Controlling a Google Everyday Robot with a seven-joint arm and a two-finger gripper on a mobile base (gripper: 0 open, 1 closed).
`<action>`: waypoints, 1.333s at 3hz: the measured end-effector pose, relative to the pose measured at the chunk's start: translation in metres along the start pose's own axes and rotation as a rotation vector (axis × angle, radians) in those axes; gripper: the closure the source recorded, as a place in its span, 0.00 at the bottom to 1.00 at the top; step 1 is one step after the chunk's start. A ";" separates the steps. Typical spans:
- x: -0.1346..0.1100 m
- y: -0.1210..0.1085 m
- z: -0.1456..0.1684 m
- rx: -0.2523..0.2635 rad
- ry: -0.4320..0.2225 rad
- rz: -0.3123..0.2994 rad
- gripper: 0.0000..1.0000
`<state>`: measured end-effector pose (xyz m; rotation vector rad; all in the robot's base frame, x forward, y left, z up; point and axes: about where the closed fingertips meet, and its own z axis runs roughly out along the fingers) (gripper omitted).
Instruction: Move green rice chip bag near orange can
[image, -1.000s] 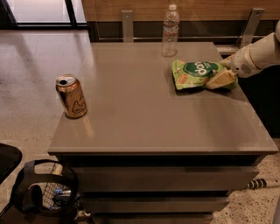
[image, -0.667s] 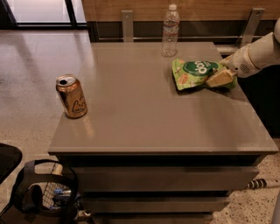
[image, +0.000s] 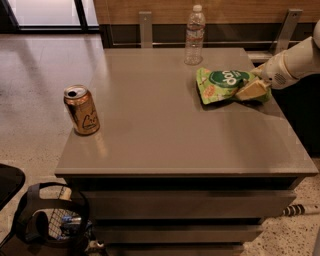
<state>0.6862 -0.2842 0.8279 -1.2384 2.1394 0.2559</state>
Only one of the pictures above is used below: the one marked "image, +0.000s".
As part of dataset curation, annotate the striped pole on floor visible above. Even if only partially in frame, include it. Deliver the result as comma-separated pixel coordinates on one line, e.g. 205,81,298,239
282,204,320,217

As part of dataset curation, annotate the right metal wall bracket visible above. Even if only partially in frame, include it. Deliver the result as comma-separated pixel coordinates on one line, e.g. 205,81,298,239
270,8,303,55

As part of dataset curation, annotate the left metal wall bracket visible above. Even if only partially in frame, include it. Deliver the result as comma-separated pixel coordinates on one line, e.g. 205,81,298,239
139,11,153,48

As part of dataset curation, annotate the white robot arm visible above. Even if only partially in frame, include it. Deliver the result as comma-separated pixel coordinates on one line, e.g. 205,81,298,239
235,20,320,101

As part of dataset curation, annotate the clear plastic water bottle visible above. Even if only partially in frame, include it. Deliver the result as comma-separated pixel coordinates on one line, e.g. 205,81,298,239
184,5,206,65

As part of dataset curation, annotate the grey drawer cabinet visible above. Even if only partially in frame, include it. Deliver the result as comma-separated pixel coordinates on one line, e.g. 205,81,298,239
56,48,317,256

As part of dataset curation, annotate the green rice chip bag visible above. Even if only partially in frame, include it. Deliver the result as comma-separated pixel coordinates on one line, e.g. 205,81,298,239
196,68,272,105

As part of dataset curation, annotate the orange soda can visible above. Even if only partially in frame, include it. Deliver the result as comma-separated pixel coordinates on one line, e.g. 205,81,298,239
64,85,100,136

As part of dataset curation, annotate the metal wall bracket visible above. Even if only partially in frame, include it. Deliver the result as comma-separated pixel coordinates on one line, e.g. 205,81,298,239
270,8,303,55
139,11,153,48

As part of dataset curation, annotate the black chair seat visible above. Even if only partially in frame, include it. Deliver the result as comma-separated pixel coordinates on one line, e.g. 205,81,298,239
0,164,25,211

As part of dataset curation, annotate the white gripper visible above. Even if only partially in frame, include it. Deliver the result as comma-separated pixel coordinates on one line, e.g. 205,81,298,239
235,55,298,101

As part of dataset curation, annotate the black mesh waste basket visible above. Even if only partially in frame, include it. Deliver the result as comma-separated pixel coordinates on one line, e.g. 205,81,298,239
12,182,89,256

